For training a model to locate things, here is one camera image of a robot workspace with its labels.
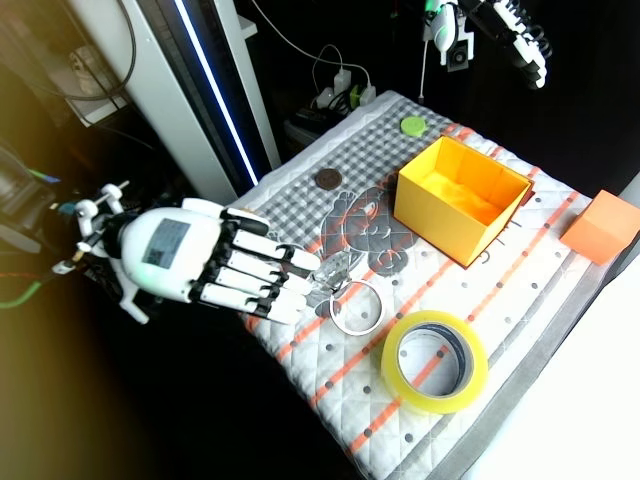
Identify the green sandwich cookie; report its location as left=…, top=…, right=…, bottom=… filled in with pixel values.
left=399, top=115, right=428, bottom=139

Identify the white cable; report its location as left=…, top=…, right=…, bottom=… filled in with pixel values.
left=248, top=0, right=374, bottom=96

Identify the orange block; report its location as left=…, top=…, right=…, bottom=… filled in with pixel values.
left=559, top=189, right=640, bottom=267

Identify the brown sandwich cookie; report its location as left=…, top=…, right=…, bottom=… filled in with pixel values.
left=314, top=168, right=344, bottom=192

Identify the thin white ring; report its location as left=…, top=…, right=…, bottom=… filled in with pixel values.
left=328, top=279, right=386, bottom=337

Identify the yellow box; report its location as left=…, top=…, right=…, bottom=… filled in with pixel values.
left=393, top=134, right=535, bottom=267

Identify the green cable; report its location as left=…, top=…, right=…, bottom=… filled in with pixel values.
left=0, top=278, right=44, bottom=310

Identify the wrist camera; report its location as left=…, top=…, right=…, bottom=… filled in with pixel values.
left=446, top=37, right=476, bottom=74

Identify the grey quilt with printed bear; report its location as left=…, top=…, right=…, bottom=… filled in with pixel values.
left=227, top=89, right=626, bottom=480

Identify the yellow transparent tape roll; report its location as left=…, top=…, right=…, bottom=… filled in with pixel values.
left=380, top=309, right=490, bottom=416

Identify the white column with blue light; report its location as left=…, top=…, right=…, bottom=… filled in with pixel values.
left=67, top=0, right=282, bottom=206

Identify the shiny silver object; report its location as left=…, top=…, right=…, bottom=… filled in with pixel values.
left=312, top=252, right=354, bottom=296

